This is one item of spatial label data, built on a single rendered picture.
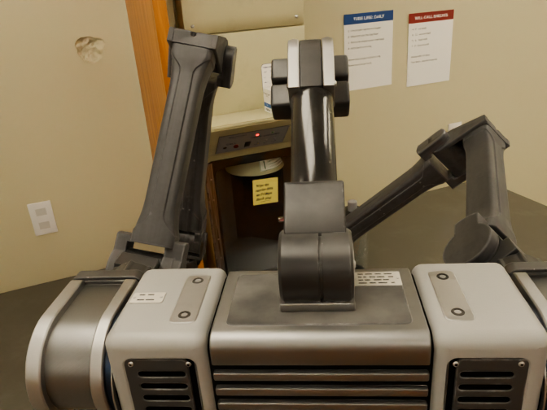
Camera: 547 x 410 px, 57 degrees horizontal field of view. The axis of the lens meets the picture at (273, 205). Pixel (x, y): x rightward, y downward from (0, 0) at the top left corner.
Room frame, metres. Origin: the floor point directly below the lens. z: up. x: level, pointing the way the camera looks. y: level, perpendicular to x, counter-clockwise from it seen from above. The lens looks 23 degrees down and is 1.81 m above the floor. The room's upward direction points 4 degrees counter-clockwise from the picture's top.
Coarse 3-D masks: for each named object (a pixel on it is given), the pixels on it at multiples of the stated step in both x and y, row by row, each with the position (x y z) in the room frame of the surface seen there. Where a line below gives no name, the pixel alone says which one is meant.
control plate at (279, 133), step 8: (272, 128) 1.26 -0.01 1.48; (280, 128) 1.27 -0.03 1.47; (288, 128) 1.28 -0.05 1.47; (224, 136) 1.21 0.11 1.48; (232, 136) 1.22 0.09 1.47; (240, 136) 1.24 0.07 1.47; (248, 136) 1.25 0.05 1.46; (256, 136) 1.26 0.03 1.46; (264, 136) 1.28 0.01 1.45; (272, 136) 1.29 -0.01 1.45; (280, 136) 1.30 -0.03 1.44; (224, 144) 1.24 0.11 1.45; (232, 144) 1.25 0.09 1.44; (240, 144) 1.27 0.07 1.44; (256, 144) 1.30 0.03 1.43; (264, 144) 1.31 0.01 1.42; (216, 152) 1.26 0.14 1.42; (224, 152) 1.27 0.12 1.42
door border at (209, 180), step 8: (208, 168) 1.28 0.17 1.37; (208, 176) 1.28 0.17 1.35; (208, 184) 1.28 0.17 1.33; (208, 192) 1.27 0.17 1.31; (208, 200) 1.27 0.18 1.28; (216, 200) 1.28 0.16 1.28; (216, 208) 1.28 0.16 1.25; (216, 216) 1.28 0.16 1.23; (216, 224) 1.28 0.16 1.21; (216, 232) 1.28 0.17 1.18; (216, 240) 1.28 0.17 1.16; (216, 248) 1.27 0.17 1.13; (216, 264) 1.27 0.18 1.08; (224, 264) 1.28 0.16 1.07
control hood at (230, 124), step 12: (264, 108) 1.34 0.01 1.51; (216, 120) 1.24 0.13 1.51; (228, 120) 1.23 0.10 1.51; (240, 120) 1.22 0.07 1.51; (252, 120) 1.22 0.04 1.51; (264, 120) 1.23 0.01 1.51; (276, 120) 1.24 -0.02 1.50; (288, 120) 1.26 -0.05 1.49; (216, 132) 1.19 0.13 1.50; (228, 132) 1.21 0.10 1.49; (240, 132) 1.22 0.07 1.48; (288, 132) 1.30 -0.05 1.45; (216, 144) 1.23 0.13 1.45
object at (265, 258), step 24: (216, 168) 1.29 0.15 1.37; (240, 168) 1.31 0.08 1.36; (264, 168) 1.33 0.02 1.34; (288, 168) 1.36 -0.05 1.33; (216, 192) 1.28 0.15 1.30; (240, 192) 1.31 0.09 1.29; (240, 216) 1.30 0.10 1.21; (264, 216) 1.33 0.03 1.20; (240, 240) 1.30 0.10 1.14; (264, 240) 1.33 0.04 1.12; (240, 264) 1.30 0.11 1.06; (264, 264) 1.32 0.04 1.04
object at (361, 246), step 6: (366, 234) 1.34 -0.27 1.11; (360, 240) 1.32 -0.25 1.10; (366, 240) 1.34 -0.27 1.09; (354, 246) 1.32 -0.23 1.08; (360, 246) 1.32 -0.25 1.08; (366, 246) 1.34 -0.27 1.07; (354, 252) 1.32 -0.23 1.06; (360, 252) 1.32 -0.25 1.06; (366, 252) 1.34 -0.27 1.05; (354, 258) 1.32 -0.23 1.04; (360, 258) 1.32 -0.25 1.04; (366, 258) 1.34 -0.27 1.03; (360, 264) 1.32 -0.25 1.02; (366, 264) 1.34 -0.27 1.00
